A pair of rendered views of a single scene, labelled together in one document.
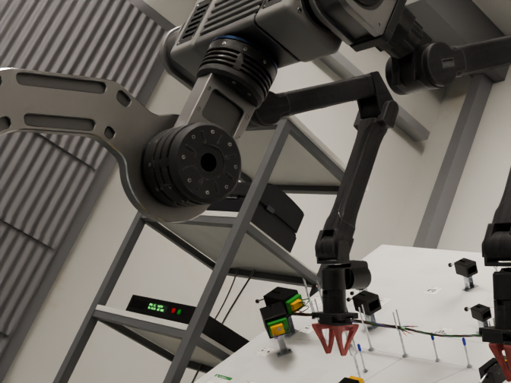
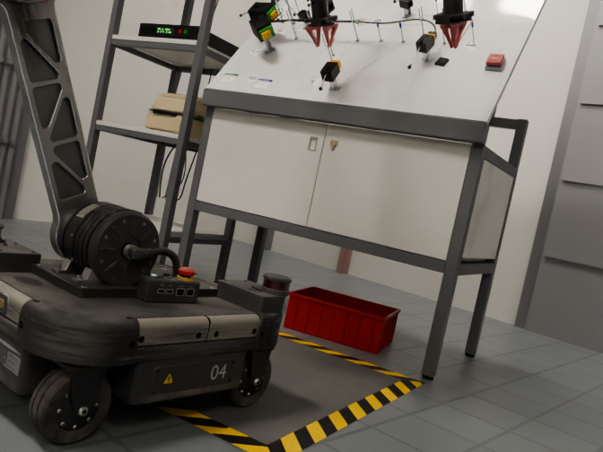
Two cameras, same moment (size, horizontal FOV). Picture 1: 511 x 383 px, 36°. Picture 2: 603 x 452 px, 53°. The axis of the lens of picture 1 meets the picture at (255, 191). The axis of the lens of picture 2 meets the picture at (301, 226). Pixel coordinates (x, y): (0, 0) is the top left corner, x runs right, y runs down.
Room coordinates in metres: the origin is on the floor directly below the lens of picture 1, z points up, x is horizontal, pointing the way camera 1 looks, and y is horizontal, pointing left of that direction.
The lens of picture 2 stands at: (-0.15, 0.37, 0.53)
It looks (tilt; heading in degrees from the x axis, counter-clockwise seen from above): 3 degrees down; 340
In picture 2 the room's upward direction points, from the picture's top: 12 degrees clockwise
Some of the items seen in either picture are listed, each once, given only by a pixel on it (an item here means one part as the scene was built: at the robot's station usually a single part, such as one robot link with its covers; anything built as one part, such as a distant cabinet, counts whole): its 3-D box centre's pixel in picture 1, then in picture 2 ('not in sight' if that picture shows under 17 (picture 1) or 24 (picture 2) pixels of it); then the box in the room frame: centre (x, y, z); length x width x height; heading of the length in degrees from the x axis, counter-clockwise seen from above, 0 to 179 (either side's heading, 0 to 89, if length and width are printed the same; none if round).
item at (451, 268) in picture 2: not in sight; (340, 230); (2.16, -0.67, 0.40); 1.18 x 0.60 x 0.80; 40
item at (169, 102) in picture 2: not in sight; (186, 116); (2.69, -0.03, 0.76); 0.30 x 0.21 x 0.20; 133
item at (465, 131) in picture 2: not in sight; (327, 113); (1.96, -0.43, 0.83); 1.18 x 0.05 x 0.06; 40
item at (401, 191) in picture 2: not in sight; (383, 188); (1.76, -0.62, 0.60); 0.55 x 0.03 x 0.39; 40
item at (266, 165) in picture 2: not in sight; (258, 164); (2.19, -0.27, 0.60); 0.55 x 0.02 x 0.39; 40
